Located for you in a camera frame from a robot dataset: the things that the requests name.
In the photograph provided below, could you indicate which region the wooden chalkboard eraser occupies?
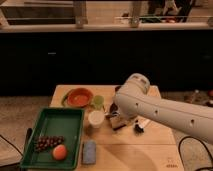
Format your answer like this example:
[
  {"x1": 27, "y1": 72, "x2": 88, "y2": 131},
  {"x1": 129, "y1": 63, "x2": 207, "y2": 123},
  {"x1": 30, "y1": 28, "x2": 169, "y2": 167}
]
[{"x1": 110, "y1": 117, "x2": 127, "y2": 131}]

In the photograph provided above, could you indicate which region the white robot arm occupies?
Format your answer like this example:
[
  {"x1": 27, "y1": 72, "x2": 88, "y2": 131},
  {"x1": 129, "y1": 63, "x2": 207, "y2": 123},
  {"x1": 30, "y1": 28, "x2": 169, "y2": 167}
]
[{"x1": 113, "y1": 73, "x2": 213, "y2": 144}]

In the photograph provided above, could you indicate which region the small metal cup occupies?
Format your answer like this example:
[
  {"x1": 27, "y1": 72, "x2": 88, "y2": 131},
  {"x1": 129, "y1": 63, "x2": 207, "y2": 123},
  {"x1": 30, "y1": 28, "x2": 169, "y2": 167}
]
[{"x1": 115, "y1": 85, "x2": 121, "y2": 93}]

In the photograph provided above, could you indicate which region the green plastic cup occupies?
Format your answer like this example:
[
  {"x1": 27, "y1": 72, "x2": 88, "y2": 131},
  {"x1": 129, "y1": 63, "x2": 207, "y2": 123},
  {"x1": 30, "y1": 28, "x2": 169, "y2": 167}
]
[{"x1": 92, "y1": 95, "x2": 104, "y2": 110}]

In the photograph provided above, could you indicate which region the white paper cup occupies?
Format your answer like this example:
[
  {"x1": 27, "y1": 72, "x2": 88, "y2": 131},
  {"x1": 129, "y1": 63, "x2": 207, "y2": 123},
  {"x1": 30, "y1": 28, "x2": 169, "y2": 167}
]
[{"x1": 88, "y1": 111, "x2": 105, "y2": 128}]

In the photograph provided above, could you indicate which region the brown bowl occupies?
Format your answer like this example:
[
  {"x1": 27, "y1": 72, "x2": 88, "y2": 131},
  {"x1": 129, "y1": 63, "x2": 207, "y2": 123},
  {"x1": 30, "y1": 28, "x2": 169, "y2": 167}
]
[{"x1": 109, "y1": 103, "x2": 118, "y2": 115}]

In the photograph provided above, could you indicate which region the white spoon in bowl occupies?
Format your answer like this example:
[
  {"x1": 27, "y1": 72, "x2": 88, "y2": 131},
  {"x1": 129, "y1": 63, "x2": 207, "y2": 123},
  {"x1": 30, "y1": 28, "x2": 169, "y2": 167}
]
[{"x1": 105, "y1": 114, "x2": 116, "y2": 118}]

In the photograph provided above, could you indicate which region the orange plate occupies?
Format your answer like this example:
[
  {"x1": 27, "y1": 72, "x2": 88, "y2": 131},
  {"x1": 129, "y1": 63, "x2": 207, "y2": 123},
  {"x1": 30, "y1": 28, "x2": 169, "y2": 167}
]
[{"x1": 67, "y1": 88, "x2": 93, "y2": 107}]

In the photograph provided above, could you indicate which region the green chili pepper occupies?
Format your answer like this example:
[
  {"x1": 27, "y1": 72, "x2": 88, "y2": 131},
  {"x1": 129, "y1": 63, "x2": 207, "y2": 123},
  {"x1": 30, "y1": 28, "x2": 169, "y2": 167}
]
[{"x1": 61, "y1": 89, "x2": 72, "y2": 107}]

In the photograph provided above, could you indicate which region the blue grey sponge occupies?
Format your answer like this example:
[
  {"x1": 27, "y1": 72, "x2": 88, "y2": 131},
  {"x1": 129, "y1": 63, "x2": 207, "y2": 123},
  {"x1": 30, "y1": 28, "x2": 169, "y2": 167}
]
[{"x1": 82, "y1": 140, "x2": 96, "y2": 165}]

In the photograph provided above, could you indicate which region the green plastic tray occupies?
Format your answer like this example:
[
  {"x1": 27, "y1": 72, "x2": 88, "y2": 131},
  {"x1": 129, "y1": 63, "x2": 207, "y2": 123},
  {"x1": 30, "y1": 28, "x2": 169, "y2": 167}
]
[{"x1": 20, "y1": 108, "x2": 84, "y2": 171}]

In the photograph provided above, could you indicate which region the orange peach fruit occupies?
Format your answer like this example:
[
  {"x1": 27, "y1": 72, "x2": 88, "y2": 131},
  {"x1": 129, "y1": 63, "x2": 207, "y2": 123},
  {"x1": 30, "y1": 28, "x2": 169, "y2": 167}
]
[{"x1": 52, "y1": 144, "x2": 67, "y2": 160}]

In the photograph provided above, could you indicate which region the bunch of dark grapes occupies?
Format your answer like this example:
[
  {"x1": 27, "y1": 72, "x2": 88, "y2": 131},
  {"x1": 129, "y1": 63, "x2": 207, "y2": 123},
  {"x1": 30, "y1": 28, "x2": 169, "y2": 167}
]
[{"x1": 34, "y1": 136, "x2": 65, "y2": 152}]

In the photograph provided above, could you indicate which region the white handled dish brush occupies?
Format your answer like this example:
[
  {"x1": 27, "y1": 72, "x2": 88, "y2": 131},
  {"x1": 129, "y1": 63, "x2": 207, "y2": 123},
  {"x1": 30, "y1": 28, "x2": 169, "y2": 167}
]
[{"x1": 134, "y1": 119, "x2": 150, "y2": 134}]

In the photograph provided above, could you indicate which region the black cable left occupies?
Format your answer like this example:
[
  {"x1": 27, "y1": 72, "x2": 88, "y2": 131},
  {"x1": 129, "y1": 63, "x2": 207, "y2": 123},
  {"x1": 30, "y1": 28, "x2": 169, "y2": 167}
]
[{"x1": 0, "y1": 127, "x2": 34, "y2": 169}]

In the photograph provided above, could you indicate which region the black cable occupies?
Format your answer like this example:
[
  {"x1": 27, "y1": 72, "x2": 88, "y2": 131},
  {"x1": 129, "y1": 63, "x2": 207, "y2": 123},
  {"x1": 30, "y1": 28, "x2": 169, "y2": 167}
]
[
  {"x1": 177, "y1": 135, "x2": 213, "y2": 171},
  {"x1": 0, "y1": 127, "x2": 34, "y2": 169}
]

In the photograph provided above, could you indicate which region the black cable right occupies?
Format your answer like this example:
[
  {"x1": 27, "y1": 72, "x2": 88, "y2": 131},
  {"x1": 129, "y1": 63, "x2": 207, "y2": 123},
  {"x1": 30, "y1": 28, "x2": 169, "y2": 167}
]
[{"x1": 177, "y1": 135, "x2": 213, "y2": 171}]

